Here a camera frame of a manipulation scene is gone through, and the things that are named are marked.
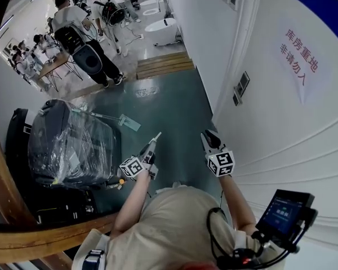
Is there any black chest-mounted monitor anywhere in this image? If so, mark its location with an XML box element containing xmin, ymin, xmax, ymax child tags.
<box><xmin>255</xmin><ymin>189</ymin><xmax>318</xmax><ymax>253</ymax></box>

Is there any white door with red sign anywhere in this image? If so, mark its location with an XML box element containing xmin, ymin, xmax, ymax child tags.
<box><xmin>212</xmin><ymin>0</ymin><xmax>338</xmax><ymax>177</ymax></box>

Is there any person's left forearm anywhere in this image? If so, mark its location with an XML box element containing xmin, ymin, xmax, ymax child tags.
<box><xmin>111</xmin><ymin>169</ymin><xmax>152</xmax><ymax>237</ymax></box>

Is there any white harness strap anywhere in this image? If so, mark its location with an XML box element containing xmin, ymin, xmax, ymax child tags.
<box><xmin>81</xmin><ymin>232</ymin><xmax>106</xmax><ymax>270</ymax></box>

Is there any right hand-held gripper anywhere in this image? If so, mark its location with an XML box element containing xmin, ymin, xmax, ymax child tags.
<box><xmin>200</xmin><ymin>129</ymin><xmax>236</xmax><ymax>178</ymax></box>

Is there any blue door plate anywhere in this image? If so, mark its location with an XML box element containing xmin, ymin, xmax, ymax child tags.
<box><xmin>283</xmin><ymin>0</ymin><xmax>338</xmax><ymax>43</ymax></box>

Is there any flat mop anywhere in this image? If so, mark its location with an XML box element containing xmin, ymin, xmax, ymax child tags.
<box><xmin>71</xmin><ymin>107</ymin><xmax>141</xmax><ymax>133</ymax></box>

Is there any person's light shirt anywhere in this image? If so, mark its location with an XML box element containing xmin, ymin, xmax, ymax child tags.
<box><xmin>72</xmin><ymin>186</ymin><xmax>285</xmax><ymax>270</ymax></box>

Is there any round black backpack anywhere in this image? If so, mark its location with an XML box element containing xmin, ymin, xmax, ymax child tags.
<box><xmin>101</xmin><ymin>1</ymin><xmax>125</xmax><ymax>26</ymax></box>

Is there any paper sign with red lettering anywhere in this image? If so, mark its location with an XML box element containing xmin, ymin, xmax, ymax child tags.
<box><xmin>277</xmin><ymin>18</ymin><xmax>335</xmax><ymax>106</ymax></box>

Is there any white toilet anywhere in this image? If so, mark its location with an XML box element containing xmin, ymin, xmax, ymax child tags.
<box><xmin>144</xmin><ymin>17</ymin><xmax>177</xmax><ymax>45</ymax></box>
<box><xmin>142</xmin><ymin>0</ymin><xmax>162</xmax><ymax>16</ymax></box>

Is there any wooden slat ramp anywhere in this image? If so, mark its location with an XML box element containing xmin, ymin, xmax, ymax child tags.
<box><xmin>135</xmin><ymin>51</ymin><xmax>197</xmax><ymax>80</ymax></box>

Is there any black cable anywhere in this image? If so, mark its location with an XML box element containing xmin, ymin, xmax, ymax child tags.
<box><xmin>207</xmin><ymin>206</ymin><xmax>234</xmax><ymax>264</ymax></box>

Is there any wooden table with wire legs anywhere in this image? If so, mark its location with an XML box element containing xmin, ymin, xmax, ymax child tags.
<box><xmin>38</xmin><ymin>52</ymin><xmax>84</xmax><ymax>92</ymax></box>

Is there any person's right forearm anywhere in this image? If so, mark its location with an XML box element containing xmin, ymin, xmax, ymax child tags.
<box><xmin>218</xmin><ymin>174</ymin><xmax>257</xmax><ymax>232</ymax></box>

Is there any black suitcase with white tags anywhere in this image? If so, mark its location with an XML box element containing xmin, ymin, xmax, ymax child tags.
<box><xmin>5</xmin><ymin>108</ymin><xmax>32</xmax><ymax>177</ymax></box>

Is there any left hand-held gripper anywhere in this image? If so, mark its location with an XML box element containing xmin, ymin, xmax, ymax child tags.
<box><xmin>118</xmin><ymin>138</ymin><xmax>160</xmax><ymax>181</ymax></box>

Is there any black equipment case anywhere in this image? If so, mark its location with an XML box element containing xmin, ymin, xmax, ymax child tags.
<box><xmin>35</xmin><ymin>187</ymin><xmax>99</xmax><ymax>225</ymax></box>

